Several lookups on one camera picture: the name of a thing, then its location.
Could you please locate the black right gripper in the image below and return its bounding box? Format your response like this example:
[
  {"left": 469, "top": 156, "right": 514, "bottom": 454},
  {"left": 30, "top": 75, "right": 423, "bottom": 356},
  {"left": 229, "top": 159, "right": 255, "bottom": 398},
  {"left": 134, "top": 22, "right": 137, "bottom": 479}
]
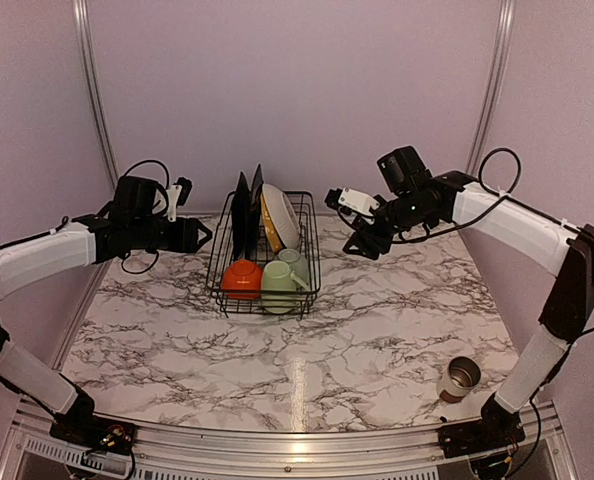
[{"left": 343, "top": 189, "right": 434, "bottom": 259}]

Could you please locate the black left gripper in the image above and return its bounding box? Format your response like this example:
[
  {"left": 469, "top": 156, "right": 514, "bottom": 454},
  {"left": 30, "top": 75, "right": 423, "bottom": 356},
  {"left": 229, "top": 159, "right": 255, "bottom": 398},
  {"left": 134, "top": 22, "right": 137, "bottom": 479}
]
[{"left": 129, "top": 216, "right": 213, "bottom": 252}]

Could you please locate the light green ceramic bowl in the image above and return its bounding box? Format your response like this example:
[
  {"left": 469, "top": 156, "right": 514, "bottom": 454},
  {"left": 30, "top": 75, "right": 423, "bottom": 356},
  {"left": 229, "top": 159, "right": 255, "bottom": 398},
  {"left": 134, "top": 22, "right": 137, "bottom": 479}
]
[{"left": 276, "top": 248, "right": 310, "bottom": 283}]

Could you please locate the round brown rim floral plate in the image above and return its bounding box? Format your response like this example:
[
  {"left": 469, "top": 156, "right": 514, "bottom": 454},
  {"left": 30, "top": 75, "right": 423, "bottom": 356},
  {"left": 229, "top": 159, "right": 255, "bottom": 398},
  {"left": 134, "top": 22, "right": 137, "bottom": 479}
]
[{"left": 262, "top": 183, "right": 300, "bottom": 249}]

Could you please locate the light green mug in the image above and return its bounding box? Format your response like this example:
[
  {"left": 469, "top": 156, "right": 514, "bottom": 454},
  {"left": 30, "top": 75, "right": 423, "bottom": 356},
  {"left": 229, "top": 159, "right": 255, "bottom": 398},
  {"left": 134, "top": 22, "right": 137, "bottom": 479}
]
[{"left": 261, "top": 260, "right": 310, "bottom": 315}]

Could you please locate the yellow polka dot plate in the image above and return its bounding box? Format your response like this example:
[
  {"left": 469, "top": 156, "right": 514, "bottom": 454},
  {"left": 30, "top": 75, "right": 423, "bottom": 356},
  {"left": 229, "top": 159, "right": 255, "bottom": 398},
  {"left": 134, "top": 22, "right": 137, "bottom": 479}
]
[{"left": 260, "top": 195, "right": 284, "bottom": 253}]

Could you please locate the black square floral plate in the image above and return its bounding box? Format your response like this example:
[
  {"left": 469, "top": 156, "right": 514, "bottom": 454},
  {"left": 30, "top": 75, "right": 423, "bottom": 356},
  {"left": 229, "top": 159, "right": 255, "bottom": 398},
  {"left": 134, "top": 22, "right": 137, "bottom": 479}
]
[{"left": 230, "top": 172, "right": 250, "bottom": 260}]

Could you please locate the white ceramic bowl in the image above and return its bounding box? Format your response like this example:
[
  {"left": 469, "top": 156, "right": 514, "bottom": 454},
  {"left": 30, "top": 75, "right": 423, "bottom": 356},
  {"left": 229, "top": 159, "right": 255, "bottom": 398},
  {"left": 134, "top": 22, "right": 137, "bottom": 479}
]
[{"left": 221, "top": 259, "right": 262, "bottom": 300}]

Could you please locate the brown grey metal-lined cup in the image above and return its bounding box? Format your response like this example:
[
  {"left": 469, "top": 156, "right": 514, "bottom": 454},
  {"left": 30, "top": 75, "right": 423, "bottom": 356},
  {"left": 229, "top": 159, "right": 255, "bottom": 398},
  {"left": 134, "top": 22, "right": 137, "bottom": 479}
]
[{"left": 436, "top": 356, "right": 481, "bottom": 403}]

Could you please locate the white square floral plate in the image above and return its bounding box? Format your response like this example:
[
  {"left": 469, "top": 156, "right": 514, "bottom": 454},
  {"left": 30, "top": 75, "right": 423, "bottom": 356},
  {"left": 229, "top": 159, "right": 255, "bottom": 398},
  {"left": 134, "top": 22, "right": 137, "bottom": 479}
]
[{"left": 247, "top": 164, "right": 264, "bottom": 252}]

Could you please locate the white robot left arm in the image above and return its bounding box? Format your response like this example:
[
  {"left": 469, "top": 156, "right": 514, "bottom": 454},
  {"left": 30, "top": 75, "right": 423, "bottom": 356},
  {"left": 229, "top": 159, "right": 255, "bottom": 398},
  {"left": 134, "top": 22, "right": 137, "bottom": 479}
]
[{"left": 0, "top": 215, "right": 212, "bottom": 445}]

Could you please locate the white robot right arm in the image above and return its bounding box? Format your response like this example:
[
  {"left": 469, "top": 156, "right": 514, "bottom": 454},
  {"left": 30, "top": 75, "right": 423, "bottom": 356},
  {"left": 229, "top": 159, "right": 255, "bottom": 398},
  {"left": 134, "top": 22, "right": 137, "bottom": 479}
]
[{"left": 326, "top": 171, "right": 594, "bottom": 448}]

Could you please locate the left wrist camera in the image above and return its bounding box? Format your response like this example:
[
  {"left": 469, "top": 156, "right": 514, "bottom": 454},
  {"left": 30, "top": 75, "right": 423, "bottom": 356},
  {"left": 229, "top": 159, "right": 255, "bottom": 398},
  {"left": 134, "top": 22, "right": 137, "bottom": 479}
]
[{"left": 108, "top": 176, "right": 193, "bottom": 224}]

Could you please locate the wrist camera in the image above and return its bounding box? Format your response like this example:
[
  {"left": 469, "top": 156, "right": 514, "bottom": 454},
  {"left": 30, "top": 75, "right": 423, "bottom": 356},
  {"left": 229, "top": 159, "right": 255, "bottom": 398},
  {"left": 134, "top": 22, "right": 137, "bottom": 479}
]
[
  {"left": 108, "top": 176, "right": 193, "bottom": 224},
  {"left": 324, "top": 187, "right": 380, "bottom": 218}
]

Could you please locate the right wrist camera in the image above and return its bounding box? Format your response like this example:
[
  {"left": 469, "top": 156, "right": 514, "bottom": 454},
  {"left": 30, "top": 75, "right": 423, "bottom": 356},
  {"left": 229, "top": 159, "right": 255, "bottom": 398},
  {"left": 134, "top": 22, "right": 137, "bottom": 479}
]
[{"left": 324, "top": 187, "right": 380, "bottom": 218}]

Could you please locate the black wire dish rack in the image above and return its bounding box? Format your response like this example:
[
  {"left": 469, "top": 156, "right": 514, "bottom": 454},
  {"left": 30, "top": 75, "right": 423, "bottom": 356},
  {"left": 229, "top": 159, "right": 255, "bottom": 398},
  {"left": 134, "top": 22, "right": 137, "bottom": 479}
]
[{"left": 206, "top": 191, "right": 321, "bottom": 318}]

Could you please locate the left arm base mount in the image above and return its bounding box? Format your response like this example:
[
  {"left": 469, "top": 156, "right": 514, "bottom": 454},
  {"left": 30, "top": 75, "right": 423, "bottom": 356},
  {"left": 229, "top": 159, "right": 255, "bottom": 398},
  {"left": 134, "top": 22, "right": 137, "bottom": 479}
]
[{"left": 50, "top": 393, "right": 137, "bottom": 456}]

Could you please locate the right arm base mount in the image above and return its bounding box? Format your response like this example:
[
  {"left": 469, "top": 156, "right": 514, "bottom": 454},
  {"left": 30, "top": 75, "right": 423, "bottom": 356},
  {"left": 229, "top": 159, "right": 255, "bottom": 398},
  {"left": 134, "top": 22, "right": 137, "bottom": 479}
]
[{"left": 438, "top": 395, "right": 526, "bottom": 459}]

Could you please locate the aluminium frame rail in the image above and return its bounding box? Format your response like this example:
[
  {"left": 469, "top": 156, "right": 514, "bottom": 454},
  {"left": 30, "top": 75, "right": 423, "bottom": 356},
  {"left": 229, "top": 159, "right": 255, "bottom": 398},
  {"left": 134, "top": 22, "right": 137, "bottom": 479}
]
[{"left": 0, "top": 400, "right": 579, "bottom": 479}]

